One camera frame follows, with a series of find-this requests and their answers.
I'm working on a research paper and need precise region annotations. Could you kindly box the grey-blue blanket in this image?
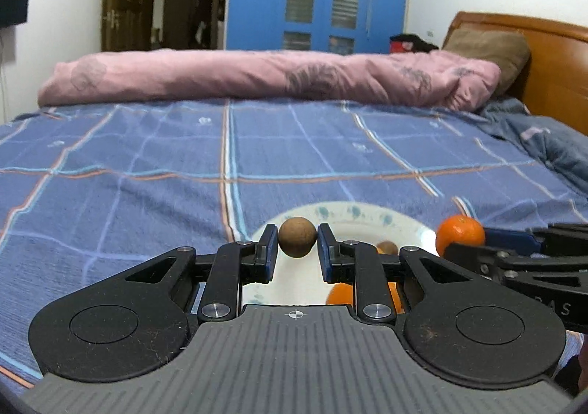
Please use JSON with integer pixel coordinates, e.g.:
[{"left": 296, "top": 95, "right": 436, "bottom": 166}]
[{"left": 480, "top": 98, "right": 588, "bottom": 199}]

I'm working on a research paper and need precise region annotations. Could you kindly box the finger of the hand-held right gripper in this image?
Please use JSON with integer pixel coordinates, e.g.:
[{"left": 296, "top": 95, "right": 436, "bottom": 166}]
[
  {"left": 445, "top": 243, "right": 588, "bottom": 293},
  {"left": 484, "top": 223, "right": 588, "bottom": 255}
]

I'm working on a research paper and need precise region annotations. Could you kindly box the large orange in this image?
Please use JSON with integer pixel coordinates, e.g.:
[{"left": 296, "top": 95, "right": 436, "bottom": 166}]
[{"left": 376, "top": 246, "right": 406, "bottom": 314}]

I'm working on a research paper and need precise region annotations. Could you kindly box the white patterned plate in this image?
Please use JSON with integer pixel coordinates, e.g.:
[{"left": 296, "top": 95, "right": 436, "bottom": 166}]
[{"left": 241, "top": 202, "right": 438, "bottom": 307}]

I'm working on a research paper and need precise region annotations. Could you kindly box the pink quilt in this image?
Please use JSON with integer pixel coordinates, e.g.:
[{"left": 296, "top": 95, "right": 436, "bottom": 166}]
[{"left": 37, "top": 49, "right": 501, "bottom": 112}]

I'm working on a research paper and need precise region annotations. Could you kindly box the blue plaid bed sheet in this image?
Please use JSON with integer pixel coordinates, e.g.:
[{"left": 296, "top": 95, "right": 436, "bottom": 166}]
[{"left": 0, "top": 99, "right": 588, "bottom": 389}]

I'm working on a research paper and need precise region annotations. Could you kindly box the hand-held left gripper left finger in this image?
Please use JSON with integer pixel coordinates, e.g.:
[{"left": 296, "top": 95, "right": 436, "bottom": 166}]
[{"left": 92, "top": 223, "right": 279, "bottom": 320}]

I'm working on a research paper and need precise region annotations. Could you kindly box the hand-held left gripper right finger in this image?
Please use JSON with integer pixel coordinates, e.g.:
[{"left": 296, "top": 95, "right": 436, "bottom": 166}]
[{"left": 318, "top": 223, "right": 501, "bottom": 322}]

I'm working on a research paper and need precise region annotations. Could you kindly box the red and black bag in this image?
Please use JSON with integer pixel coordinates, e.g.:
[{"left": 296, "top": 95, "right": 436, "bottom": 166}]
[{"left": 390, "top": 33, "right": 439, "bottom": 54}]

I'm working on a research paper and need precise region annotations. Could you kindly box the wooden headboard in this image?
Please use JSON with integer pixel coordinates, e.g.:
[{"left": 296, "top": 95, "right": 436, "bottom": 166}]
[{"left": 448, "top": 11, "right": 588, "bottom": 136}]

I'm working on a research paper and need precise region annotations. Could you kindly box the brown pillow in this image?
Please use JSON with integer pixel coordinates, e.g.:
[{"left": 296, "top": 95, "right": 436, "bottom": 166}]
[{"left": 442, "top": 27, "right": 531, "bottom": 96}]

